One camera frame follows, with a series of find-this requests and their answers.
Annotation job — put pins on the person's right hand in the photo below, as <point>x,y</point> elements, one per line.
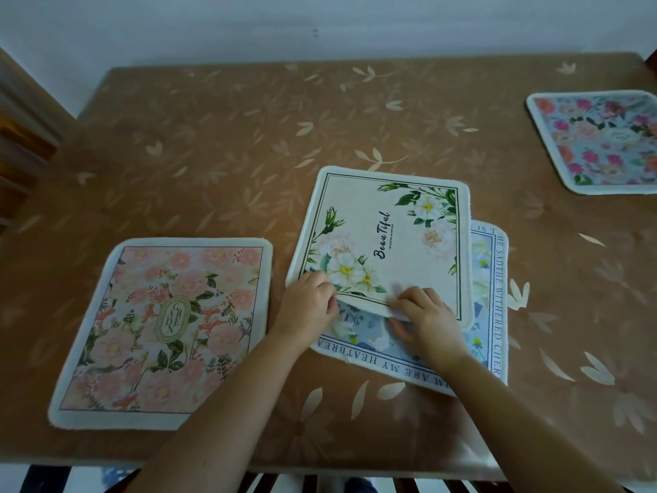
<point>436,333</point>

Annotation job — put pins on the person's left hand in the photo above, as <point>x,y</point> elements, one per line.
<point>300,308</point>

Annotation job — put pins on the person's right thumb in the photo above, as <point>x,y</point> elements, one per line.
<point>408,332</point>

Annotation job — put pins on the person's left fingers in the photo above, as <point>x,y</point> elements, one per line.
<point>323,292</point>

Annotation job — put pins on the cream white-flower cloth mat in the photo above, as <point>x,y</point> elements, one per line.
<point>395,225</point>

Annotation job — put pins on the person's left forearm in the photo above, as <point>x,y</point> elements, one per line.
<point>226,410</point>

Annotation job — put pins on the person's right forearm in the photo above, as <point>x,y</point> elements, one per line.
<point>513,426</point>

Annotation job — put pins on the blue floral text-border cloth mat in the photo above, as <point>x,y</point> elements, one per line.
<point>495,302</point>

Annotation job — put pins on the pink floral cloth mat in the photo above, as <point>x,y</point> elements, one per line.
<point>159,328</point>

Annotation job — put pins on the dark wooden slatted chair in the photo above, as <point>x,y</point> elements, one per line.
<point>318,485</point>

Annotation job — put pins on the brown leaf-pattern tablecloth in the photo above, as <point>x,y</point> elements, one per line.
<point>215,148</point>

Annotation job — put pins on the blue pink-rose cloth mat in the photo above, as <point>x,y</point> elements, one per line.
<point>600,138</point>

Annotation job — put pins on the wooden furniture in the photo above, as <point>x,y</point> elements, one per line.
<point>23,143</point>

